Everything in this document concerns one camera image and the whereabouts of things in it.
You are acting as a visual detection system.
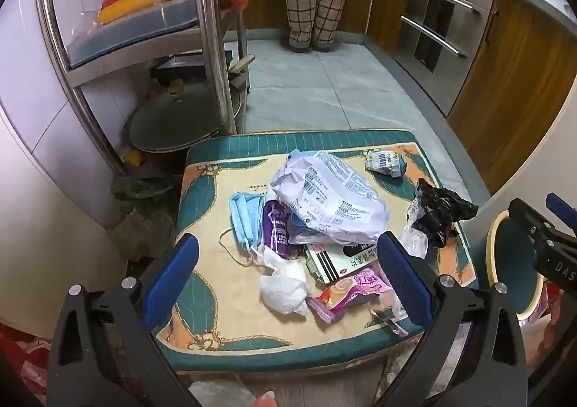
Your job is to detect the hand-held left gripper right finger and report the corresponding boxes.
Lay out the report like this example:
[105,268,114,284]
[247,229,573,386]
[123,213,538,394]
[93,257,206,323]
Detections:
[376,230,529,407]

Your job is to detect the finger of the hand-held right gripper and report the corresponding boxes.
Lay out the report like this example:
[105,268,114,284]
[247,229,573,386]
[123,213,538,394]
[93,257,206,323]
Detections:
[508,198,577,255]
[545,193,577,222]

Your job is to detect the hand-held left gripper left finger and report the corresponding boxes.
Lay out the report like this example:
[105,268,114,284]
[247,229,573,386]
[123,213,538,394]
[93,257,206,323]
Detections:
[47,233,201,407]

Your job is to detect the clear plastic wrapper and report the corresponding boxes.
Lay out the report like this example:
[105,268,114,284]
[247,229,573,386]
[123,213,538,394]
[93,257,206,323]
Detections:
[399,204,429,259]

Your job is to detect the teal trash can cream rim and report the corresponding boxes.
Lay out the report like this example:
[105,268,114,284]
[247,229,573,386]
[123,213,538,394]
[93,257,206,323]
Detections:
[486,209,546,317]

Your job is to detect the pink snack wrapper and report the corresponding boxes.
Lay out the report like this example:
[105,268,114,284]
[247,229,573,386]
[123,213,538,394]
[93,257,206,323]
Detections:
[307,267,406,325]

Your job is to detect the white medicine box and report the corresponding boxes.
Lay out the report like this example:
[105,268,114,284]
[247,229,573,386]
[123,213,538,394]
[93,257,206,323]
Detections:
[305,241,384,284]

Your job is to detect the black plastic bag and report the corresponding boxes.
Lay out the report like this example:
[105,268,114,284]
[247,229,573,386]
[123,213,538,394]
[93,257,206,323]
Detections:
[412,178,479,248]

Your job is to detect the blue face mask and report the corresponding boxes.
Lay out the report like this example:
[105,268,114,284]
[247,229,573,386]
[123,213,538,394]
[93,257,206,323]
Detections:
[219,191,267,268]

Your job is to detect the white printed plastic bag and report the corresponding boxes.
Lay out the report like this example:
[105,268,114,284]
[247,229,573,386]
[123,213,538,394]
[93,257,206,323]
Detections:
[269,149,391,248]

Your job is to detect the purple plastic bottle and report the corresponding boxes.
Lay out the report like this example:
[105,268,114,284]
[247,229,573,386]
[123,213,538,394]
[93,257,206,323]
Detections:
[263,200,290,260]

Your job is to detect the white tissue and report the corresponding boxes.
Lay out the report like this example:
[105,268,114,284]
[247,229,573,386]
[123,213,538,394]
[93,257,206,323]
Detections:
[259,247,310,317]

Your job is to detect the white label paper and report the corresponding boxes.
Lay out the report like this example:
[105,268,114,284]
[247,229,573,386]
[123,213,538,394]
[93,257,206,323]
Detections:
[365,150,406,179]

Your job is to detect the small silver wrapper scrap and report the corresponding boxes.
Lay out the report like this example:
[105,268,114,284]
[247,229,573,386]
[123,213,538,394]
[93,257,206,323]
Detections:
[370,308,409,336]

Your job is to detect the greenish clear plastic bag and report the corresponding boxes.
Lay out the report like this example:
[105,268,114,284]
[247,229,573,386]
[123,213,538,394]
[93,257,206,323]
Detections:
[108,175,181,261]

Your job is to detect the teal and beige printed cushion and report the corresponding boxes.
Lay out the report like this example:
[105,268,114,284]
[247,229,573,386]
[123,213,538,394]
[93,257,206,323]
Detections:
[153,130,481,374]

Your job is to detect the round metal pot lid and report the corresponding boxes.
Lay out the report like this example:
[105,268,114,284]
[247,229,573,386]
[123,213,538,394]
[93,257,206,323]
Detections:
[130,87,244,154]

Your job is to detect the red printed cloth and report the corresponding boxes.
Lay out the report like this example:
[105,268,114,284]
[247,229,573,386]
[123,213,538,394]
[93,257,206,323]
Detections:
[0,323,50,407]

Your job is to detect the grey plastic storage box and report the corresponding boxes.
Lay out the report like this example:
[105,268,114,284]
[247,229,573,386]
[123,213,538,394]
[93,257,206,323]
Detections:
[67,0,203,70]

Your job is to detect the stainless steel rack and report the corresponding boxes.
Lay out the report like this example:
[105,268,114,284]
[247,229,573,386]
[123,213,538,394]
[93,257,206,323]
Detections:
[34,0,253,178]

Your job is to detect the yellow packet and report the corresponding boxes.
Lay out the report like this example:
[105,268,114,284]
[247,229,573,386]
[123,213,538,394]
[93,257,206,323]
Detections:
[97,0,174,26]

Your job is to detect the black pan wooden handle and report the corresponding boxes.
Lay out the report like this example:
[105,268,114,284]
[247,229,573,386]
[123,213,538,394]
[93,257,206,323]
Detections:
[151,53,255,84]

